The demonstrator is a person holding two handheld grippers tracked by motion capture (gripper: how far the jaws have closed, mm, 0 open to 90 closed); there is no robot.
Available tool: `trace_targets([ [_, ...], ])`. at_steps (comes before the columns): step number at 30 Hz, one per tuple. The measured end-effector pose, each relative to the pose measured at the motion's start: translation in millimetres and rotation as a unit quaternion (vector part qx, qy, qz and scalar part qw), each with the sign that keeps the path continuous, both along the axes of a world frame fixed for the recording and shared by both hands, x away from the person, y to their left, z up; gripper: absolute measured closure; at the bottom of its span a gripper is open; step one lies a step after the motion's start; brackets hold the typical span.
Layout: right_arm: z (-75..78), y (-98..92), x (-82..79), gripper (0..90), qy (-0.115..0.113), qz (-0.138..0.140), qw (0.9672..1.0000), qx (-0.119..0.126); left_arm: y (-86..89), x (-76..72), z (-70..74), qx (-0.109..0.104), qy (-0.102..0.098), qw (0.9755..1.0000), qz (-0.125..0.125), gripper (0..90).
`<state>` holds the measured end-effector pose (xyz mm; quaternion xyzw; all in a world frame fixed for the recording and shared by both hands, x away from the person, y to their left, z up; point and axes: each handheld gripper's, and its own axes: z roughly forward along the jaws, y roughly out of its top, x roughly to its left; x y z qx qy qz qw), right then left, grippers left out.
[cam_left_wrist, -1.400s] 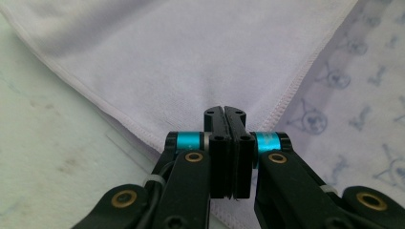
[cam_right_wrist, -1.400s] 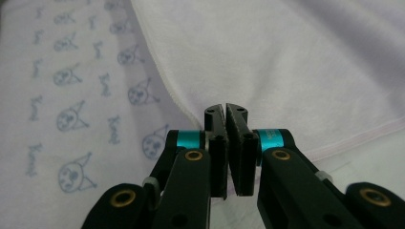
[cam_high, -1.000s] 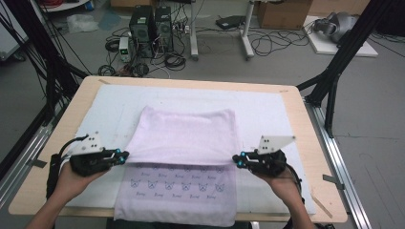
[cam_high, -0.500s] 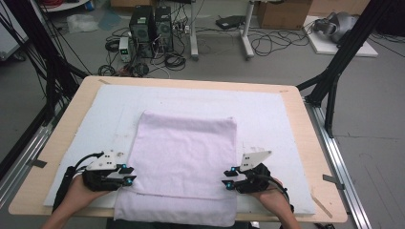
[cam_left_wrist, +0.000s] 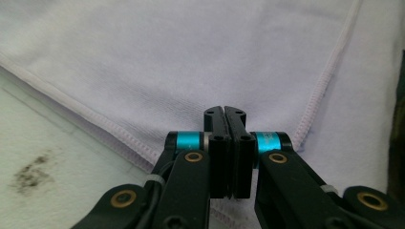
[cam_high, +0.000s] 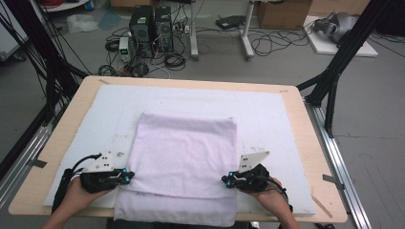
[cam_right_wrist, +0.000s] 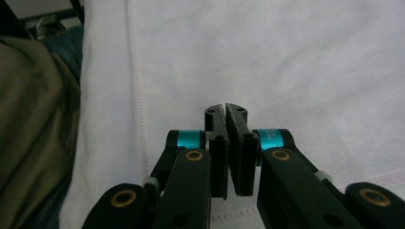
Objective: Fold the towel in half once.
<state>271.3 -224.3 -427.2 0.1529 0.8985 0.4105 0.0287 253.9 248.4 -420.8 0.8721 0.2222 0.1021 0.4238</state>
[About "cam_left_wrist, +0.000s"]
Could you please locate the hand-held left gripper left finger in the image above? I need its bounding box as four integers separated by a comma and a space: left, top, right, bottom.
165, 105, 233, 199

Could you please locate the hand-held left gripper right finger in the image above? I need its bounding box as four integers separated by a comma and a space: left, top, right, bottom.
224, 105, 293, 199

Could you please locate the lavender patterned cloth garment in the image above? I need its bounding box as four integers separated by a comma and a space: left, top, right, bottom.
0, 0, 402, 229

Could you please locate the white grid foam mat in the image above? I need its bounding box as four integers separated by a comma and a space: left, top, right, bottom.
0, 65, 224, 229

